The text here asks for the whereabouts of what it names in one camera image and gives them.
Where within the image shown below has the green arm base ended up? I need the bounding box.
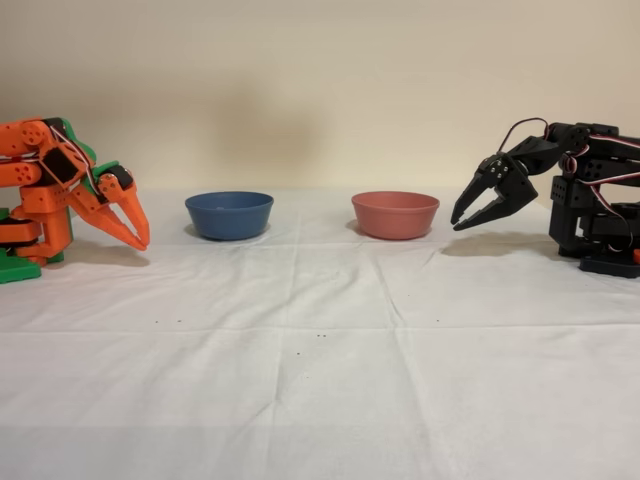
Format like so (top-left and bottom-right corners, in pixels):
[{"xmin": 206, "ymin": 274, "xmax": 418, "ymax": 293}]
[{"xmin": 0, "ymin": 206, "xmax": 66, "ymax": 286}]

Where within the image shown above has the pink bowl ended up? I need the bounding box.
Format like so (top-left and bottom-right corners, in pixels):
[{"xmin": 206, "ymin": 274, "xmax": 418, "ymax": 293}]
[{"xmin": 350, "ymin": 191, "xmax": 441, "ymax": 242}]

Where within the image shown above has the blue bowl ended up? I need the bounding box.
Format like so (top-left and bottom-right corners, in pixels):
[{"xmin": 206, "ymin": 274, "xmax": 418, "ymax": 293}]
[{"xmin": 184, "ymin": 191, "xmax": 275, "ymax": 242}]

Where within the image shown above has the white tablecloth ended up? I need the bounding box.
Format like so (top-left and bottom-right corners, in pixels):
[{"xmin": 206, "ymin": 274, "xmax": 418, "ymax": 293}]
[{"xmin": 0, "ymin": 187, "xmax": 640, "ymax": 480}]

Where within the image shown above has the orange arm servo cable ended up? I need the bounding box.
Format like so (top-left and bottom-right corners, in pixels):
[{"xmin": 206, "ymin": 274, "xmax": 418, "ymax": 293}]
[{"xmin": 0, "ymin": 124, "xmax": 101, "ymax": 201}]

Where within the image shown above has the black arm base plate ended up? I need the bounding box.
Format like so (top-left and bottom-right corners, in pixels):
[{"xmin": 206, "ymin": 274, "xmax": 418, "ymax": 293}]
[{"xmin": 578, "ymin": 252, "xmax": 640, "ymax": 279}]

